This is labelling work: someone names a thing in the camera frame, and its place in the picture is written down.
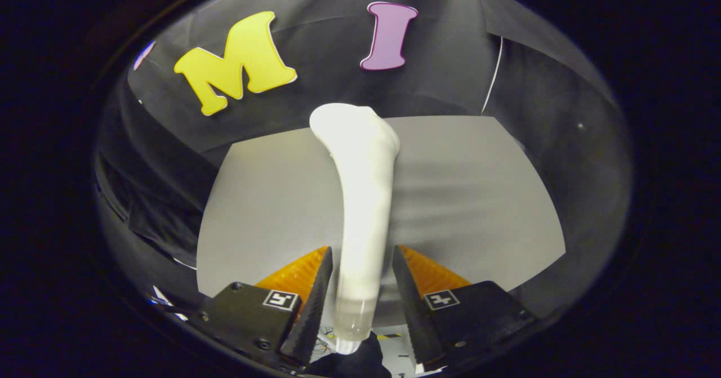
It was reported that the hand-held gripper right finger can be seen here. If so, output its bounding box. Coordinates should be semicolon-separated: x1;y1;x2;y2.
391;244;536;373

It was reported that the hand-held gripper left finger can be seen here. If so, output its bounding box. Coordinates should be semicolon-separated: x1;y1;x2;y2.
194;246;334;370

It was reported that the black suit jacket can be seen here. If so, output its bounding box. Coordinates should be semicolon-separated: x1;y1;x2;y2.
95;136;220;269

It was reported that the dark cloth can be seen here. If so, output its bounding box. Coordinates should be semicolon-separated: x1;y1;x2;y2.
304;333;392;378

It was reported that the grey cabinet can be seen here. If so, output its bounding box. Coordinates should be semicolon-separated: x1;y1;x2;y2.
195;115;567;328

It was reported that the black backdrop cloth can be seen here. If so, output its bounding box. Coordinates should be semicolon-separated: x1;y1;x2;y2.
93;0;634;311

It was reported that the thin white cable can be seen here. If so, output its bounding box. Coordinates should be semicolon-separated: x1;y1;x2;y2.
482;35;504;115

